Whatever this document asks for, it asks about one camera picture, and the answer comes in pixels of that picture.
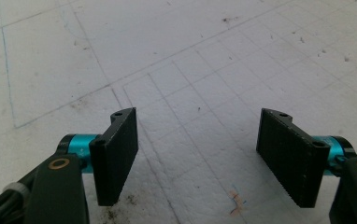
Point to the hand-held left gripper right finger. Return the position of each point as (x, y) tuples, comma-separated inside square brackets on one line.
[(292, 158)]

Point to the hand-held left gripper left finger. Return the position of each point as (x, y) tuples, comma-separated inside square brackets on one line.
[(117, 158)]

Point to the white foam board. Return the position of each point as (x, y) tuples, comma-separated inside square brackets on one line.
[(179, 62)]

